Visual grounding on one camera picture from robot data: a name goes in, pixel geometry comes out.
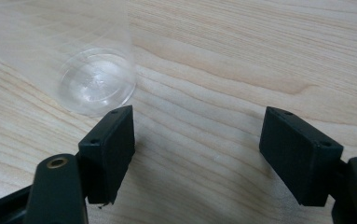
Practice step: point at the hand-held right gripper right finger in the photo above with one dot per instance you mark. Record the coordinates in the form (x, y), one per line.
(297, 152)

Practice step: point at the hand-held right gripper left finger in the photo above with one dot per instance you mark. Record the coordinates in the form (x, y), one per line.
(109, 155)

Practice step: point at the clear plastic cup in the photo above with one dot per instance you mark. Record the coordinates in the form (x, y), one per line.
(95, 79)

